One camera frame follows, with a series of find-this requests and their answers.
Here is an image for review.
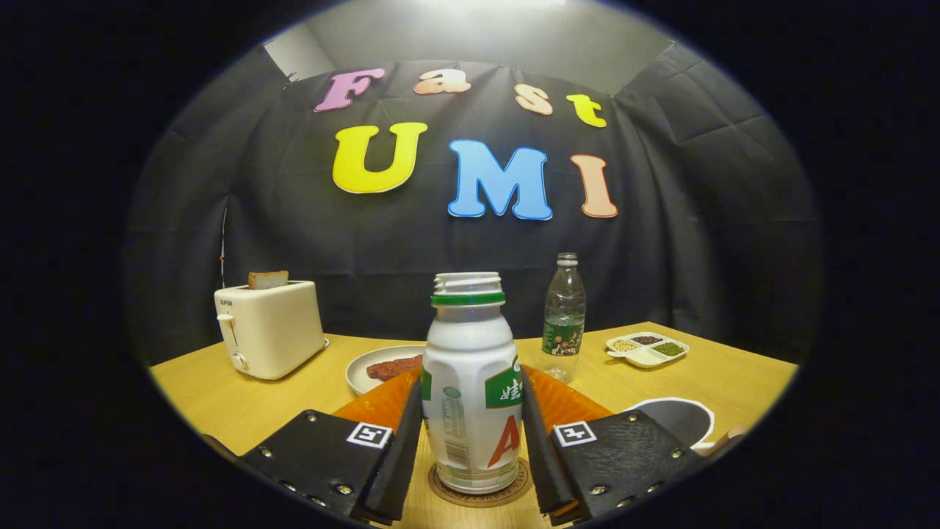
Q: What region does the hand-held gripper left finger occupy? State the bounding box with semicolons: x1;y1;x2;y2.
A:
239;367;425;527

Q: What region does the white divided dish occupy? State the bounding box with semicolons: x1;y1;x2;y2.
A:
605;332;690;369

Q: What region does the round cork coaster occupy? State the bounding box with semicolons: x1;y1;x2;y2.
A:
427;457;533;508

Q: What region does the white cup with wooden handle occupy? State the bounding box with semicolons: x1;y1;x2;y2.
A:
624;397;746;458

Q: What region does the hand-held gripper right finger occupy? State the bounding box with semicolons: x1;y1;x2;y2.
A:
520;365;709;527

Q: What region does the white juice bottle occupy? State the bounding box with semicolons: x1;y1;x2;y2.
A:
422;272;524;494

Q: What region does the wooden table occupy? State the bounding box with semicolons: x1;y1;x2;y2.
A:
149;321;799;529

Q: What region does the clear plastic water bottle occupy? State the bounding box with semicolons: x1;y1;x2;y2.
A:
542;253;587;383

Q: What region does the round white plate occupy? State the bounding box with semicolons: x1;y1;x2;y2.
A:
345;345;427;397

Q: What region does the cream toaster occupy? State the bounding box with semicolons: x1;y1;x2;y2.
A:
214;280;330;381

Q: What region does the red meat slice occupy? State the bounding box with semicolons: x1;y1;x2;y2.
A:
366;355;424;381

